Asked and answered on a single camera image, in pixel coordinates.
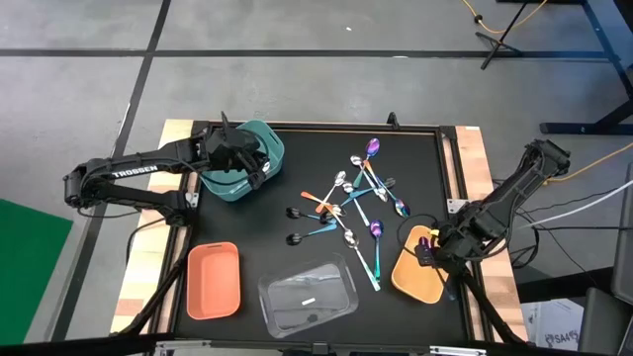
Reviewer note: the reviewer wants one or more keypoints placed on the yellow plastic bin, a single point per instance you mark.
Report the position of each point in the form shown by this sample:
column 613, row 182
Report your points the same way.
column 415, row 282

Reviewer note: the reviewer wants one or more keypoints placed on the black frame clamp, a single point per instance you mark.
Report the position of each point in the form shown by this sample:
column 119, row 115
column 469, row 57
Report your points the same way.
column 225, row 119
column 393, row 119

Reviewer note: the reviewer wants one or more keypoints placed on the black diagonal strut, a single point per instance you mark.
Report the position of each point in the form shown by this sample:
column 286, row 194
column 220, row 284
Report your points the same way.
column 158, row 296
column 489, row 311

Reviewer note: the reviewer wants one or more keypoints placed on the black chair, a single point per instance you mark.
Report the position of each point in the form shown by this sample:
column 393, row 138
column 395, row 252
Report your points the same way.
column 608, row 321

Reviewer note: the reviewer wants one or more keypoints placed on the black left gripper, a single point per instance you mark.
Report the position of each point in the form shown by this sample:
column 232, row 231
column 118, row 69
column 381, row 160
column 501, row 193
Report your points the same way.
column 230, row 148

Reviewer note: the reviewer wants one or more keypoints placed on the orange plastic bin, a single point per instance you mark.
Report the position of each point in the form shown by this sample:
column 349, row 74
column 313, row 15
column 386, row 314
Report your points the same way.
column 212, row 282

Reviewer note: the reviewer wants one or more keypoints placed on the black table frame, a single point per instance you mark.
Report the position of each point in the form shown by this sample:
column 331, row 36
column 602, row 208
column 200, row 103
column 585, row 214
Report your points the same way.
column 321, row 125

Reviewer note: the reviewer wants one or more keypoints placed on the long black crossbar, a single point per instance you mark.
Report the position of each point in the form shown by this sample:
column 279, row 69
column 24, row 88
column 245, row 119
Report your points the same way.
column 74, row 345

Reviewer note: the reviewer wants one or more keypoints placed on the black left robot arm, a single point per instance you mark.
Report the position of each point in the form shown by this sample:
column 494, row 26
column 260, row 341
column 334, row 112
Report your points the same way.
column 133, row 170

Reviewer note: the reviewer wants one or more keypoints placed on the teal plastic bin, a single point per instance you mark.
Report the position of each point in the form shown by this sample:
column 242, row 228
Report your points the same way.
column 274, row 148

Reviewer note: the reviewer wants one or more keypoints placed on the silver metal bracket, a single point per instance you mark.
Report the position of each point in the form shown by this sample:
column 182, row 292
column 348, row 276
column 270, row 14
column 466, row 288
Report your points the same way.
column 456, row 205
column 192, row 199

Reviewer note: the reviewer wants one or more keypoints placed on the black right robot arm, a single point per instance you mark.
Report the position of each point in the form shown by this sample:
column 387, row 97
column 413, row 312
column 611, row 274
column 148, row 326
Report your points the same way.
column 519, row 183

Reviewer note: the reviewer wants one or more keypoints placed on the green floor mat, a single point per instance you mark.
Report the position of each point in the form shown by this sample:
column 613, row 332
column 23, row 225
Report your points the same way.
column 29, row 272

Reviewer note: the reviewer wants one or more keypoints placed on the white cardboard box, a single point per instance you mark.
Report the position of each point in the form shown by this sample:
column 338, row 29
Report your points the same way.
column 554, row 321

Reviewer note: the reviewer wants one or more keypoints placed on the black tripod stand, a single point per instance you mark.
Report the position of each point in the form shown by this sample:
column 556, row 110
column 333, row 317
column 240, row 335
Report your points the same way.
column 499, row 42

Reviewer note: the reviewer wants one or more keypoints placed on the black desk frame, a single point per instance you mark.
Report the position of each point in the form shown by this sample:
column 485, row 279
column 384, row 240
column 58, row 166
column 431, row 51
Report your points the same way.
column 569, row 128

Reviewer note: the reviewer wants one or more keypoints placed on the clear plastic bin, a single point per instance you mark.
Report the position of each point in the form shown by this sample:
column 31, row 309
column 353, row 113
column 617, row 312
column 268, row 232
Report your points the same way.
column 321, row 282

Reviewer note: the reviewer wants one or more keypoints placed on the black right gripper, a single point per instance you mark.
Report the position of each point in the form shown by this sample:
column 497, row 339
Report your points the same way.
column 452, row 242

